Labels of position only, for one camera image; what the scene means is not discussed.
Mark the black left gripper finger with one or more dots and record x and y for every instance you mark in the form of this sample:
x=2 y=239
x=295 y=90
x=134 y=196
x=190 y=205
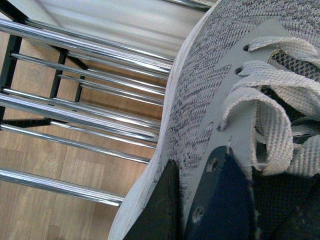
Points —
x=160 y=219

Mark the grey knit sneaker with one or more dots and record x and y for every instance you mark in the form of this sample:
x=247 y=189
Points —
x=241 y=120

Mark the black metal shoe rack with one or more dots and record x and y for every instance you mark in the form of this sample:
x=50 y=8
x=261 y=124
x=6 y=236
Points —
x=68 y=51

